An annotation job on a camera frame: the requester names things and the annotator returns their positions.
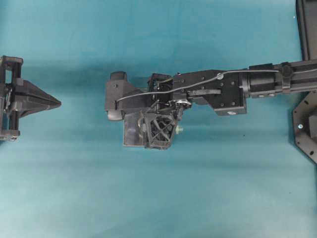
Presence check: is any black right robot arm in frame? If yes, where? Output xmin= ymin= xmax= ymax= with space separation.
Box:
xmin=140 ymin=59 xmax=317 ymax=150

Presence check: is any silver metal washer bushing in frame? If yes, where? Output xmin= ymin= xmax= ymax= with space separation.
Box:
xmin=175 ymin=126 xmax=184 ymax=134

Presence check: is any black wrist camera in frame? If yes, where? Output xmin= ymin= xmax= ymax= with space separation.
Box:
xmin=105 ymin=71 xmax=151 ymax=121

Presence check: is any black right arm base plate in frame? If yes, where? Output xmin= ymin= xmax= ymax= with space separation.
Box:
xmin=292 ymin=90 xmax=317 ymax=165

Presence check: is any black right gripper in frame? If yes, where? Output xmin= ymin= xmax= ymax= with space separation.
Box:
xmin=140 ymin=73 xmax=193 ymax=151

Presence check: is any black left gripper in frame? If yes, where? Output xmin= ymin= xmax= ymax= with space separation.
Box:
xmin=0 ymin=56 xmax=61 ymax=141

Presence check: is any grey metal base plate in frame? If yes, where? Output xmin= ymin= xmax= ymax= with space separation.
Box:
xmin=123 ymin=112 xmax=148 ymax=147

